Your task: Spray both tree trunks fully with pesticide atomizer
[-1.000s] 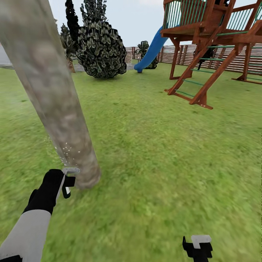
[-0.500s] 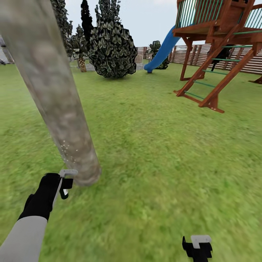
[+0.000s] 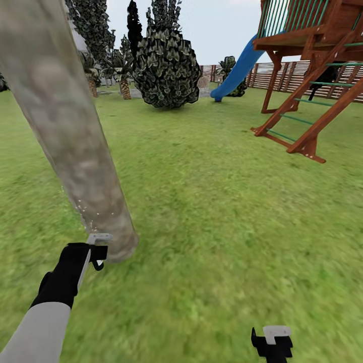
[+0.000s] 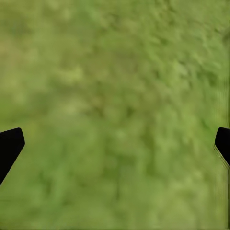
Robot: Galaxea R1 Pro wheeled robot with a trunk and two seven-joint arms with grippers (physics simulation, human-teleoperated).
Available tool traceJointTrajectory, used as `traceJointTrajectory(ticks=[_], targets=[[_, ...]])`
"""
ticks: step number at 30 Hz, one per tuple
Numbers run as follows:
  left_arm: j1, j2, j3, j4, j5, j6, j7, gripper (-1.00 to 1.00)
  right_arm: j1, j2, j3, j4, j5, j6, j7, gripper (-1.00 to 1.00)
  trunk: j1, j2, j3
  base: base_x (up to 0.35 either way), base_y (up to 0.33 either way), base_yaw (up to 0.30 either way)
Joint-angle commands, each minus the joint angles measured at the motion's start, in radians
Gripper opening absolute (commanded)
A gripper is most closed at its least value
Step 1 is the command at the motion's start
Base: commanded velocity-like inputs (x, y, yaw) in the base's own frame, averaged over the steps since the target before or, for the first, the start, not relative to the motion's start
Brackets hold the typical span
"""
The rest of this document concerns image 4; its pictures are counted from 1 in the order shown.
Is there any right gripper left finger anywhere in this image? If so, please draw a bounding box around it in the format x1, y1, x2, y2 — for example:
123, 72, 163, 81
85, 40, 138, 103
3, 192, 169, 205
0, 127, 25, 185

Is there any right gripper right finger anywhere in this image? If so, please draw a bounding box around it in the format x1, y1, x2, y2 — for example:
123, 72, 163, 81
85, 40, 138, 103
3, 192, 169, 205
215, 127, 230, 165

